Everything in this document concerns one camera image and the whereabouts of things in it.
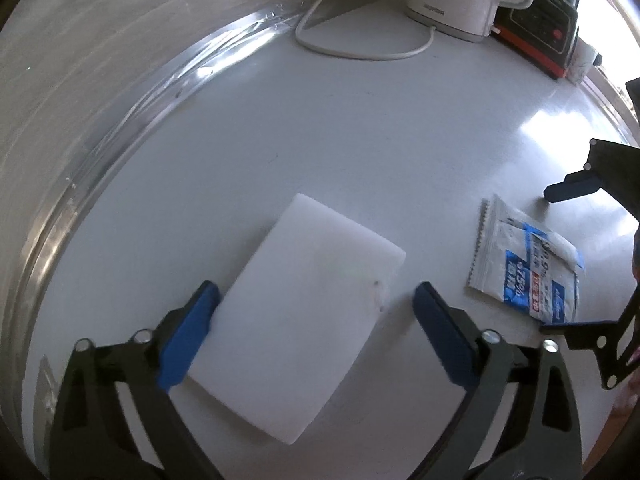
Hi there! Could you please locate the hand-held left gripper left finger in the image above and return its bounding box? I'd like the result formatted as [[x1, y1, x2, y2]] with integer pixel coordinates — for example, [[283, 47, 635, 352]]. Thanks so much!
[[50, 281, 226, 480]]

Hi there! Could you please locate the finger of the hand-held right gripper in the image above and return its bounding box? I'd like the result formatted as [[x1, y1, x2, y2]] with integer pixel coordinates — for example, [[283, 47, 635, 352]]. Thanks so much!
[[544, 139, 640, 216], [540, 285, 640, 392]]

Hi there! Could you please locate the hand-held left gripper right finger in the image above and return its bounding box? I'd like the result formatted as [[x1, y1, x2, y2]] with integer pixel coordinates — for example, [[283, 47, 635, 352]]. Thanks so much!
[[412, 281, 583, 480]]

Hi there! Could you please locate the blue white wipe packet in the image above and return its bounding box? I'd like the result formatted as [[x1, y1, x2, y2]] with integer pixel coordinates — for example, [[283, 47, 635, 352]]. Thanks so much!
[[466, 194, 587, 326]]

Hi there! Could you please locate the white sponge block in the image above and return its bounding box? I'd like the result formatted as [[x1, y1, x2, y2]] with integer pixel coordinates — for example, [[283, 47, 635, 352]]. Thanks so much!
[[186, 192, 407, 446]]

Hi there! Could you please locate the black red induction cooker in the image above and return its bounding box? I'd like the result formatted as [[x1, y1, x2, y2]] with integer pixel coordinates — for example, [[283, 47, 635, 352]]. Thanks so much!
[[492, 0, 583, 81]]

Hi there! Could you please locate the white power cable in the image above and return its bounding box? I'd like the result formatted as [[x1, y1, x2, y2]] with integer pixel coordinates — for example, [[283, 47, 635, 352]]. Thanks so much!
[[295, 0, 435, 61]]

